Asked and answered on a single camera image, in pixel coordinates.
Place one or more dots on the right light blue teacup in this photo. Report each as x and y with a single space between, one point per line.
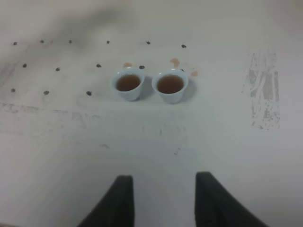
171 85

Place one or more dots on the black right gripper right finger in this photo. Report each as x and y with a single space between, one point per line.
216 207

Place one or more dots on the left light blue teacup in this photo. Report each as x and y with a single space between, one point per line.
128 83

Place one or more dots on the light blue teacup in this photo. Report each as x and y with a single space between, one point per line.
171 85
128 83

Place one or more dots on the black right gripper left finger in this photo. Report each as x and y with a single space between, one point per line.
116 208

